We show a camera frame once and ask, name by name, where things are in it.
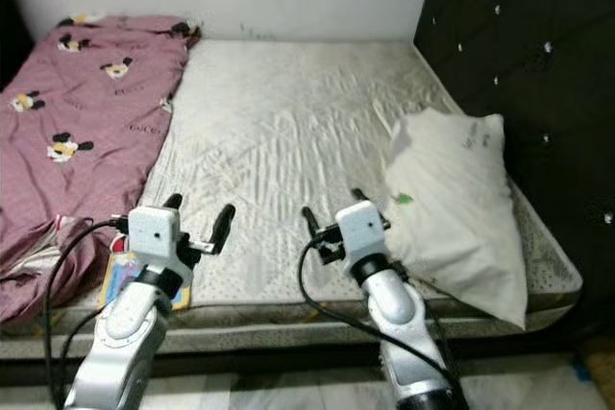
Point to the colourful yellow-edged children's book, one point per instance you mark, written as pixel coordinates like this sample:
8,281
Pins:
120,280

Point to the white quilted mattress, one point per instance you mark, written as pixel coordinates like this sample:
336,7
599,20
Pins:
279,132

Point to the white pillow with green print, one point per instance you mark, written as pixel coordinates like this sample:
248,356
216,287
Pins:
461,208

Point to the pink cartoon print blanket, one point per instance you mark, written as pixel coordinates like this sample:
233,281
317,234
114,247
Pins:
77,141

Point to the dark tufted headboard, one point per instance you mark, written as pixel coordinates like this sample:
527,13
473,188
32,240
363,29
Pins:
519,64

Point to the brown woven box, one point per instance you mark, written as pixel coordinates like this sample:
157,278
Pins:
600,372

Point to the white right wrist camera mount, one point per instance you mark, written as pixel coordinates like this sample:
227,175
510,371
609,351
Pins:
360,230

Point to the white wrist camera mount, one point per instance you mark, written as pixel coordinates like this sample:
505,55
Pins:
154,237
360,230

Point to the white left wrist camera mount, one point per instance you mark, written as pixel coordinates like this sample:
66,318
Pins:
154,237

